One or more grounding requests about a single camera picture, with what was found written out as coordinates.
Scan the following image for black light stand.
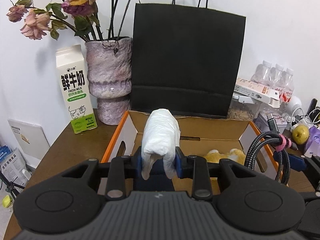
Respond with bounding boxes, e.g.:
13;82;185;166
0;172;25;200

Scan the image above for small white round device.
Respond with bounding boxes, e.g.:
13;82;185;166
286;96;304;120

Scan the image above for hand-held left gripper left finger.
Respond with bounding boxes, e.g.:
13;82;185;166
59;151;145;202

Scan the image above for floral tin box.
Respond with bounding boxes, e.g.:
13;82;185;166
255;111;290;135

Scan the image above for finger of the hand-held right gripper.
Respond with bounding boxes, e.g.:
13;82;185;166
273;152;320;193

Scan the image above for purple stone vase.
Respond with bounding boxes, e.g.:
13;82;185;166
84;37;133;125

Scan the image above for white cloth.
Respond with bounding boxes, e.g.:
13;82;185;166
140;108;182;180

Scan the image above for orange cardboard box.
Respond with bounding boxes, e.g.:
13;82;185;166
100;110;279;195

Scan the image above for white panel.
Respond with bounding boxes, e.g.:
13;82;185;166
7;119;50;160

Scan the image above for green apple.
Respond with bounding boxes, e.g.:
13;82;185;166
292;124;310;145

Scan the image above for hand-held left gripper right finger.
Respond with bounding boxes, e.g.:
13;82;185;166
175;147;258;202

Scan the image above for blue pet food bag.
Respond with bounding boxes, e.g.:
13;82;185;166
0;145;28;188

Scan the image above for flat white cardboard box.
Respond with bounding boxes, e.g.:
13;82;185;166
235;77;280;108

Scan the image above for clear seed container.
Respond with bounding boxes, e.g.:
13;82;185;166
229;94;260;119

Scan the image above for corgi plush toy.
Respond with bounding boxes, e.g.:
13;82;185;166
202;149;247;180

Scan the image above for purple plastic bag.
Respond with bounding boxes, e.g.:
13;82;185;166
304;126;320;158

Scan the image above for braided charging cable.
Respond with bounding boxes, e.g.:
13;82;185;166
244;112;298;185

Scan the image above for black paper bag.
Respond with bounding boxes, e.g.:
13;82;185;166
130;0;247;119

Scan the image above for white charger with cables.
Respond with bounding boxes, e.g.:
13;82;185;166
290;99;320;130

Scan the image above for white green milk carton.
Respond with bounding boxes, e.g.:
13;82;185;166
55;44;95;135

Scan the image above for dried rose bouquet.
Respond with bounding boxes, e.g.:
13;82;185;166
6;0;154;42

